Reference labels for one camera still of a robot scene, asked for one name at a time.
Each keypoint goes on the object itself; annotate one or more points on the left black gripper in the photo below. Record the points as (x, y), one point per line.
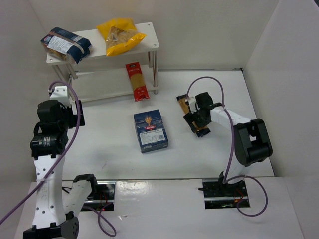
(76, 117)

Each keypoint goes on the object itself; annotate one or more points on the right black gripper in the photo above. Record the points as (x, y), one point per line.
(193, 119)

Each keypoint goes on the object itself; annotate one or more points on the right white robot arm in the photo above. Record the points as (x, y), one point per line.
(250, 141)

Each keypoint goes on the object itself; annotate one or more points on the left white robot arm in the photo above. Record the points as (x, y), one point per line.
(55, 217)

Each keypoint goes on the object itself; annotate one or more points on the white two-tier shelf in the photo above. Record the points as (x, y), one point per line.
(99, 76)

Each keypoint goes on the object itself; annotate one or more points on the dark blue pasta box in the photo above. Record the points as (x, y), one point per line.
(150, 130)

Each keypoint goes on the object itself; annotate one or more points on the dark blue pasta bag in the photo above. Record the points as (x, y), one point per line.
(66, 46)

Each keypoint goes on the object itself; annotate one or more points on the yellow pasta bag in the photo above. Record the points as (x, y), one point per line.
(120, 35)

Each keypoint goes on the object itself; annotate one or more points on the red spaghetti packet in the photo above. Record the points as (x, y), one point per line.
(136, 77)

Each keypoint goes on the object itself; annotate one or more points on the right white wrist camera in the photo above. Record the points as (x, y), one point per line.
(192, 104)

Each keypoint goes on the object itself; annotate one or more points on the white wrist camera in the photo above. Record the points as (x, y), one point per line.
(60, 93)
(192, 104)

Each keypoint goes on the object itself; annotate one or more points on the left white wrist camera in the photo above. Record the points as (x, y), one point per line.
(60, 93)

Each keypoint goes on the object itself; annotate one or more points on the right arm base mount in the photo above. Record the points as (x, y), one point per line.
(218, 196)

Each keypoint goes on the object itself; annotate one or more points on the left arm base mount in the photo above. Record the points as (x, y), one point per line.
(99, 196)

